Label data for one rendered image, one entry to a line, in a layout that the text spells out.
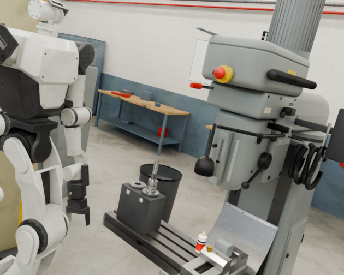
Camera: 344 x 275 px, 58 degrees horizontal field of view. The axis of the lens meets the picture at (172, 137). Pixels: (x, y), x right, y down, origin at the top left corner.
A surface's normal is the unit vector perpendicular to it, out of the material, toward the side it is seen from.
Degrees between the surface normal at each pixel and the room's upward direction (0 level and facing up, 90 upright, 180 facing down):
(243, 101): 90
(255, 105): 90
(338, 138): 90
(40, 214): 90
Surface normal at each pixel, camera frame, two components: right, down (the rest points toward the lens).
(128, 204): -0.65, 0.04
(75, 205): -0.37, 0.15
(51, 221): 0.91, -0.15
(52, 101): 0.91, 0.26
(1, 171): 0.74, 0.29
